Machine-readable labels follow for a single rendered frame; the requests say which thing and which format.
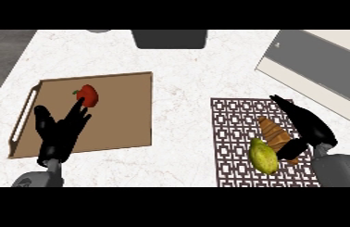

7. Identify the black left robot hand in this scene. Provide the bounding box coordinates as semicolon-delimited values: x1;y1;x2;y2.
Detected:
33;96;93;168

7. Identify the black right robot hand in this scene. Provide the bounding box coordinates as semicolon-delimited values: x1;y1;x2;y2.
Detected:
268;94;340;160

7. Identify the brown croissant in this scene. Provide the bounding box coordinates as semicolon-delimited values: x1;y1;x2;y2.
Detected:
257;116;302;166

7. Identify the brown patterned placemat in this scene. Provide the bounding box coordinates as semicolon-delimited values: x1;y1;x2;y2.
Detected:
210;96;322;188

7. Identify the grey and cream tiered shelf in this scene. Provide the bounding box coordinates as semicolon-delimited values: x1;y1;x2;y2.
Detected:
253;30;350;121

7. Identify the brown wooden cutting board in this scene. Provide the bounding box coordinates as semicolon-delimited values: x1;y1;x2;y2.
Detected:
8;70;155;159

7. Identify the red bell pepper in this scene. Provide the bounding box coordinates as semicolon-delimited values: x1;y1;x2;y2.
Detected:
71;83;101;108

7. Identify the yellow-green pear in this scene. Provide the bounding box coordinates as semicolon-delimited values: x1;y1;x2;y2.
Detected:
248;137;281;175

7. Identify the dark grey appliance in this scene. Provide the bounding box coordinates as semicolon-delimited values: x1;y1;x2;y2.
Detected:
130;30;210;50

